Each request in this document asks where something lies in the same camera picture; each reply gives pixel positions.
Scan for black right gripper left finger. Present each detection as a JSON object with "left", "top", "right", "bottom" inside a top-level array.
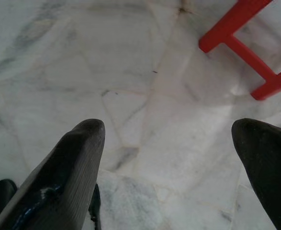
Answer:
[{"left": 0, "top": 118, "right": 106, "bottom": 230}]

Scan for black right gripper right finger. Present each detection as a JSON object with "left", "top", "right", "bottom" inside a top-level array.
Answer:
[{"left": 231, "top": 118, "right": 281, "bottom": 230}]

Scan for black robot foot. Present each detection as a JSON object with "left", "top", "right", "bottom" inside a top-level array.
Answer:
[{"left": 0, "top": 179, "right": 102, "bottom": 230}]

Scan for red plastic stool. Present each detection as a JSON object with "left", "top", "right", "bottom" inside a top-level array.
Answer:
[{"left": 199, "top": 0, "right": 281, "bottom": 101}]

